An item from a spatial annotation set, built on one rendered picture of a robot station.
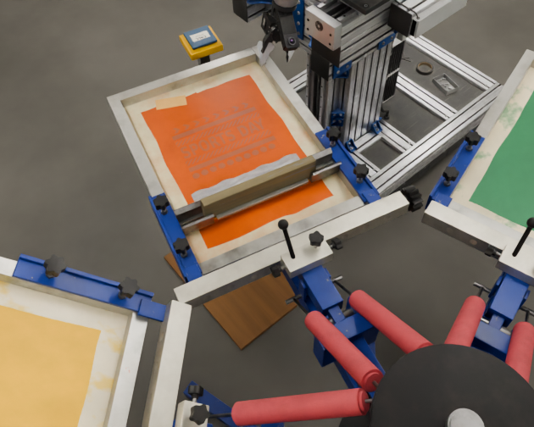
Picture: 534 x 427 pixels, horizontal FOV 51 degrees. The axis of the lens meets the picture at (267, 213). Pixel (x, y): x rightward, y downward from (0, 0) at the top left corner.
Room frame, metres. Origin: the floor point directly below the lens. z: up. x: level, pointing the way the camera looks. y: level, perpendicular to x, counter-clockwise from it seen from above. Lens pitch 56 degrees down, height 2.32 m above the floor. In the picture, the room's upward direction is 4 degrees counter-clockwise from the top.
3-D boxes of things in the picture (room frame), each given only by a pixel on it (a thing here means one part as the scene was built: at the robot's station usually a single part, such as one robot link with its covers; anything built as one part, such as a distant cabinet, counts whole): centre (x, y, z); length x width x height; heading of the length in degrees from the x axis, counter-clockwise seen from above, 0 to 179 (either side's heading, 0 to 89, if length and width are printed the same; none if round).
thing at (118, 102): (1.19, 0.10, 0.97); 0.79 x 0.58 x 0.04; 23
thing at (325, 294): (0.67, -0.12, 1.02); 0.17 x 0.06 x 0.05; 23
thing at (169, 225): (0.86, 0.26, 0.97); 0.30 x 0.05 x 0.07; 23
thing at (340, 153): (1.08, -0.25, 0.97); 0.30 x 0.05 x 0.07; 23
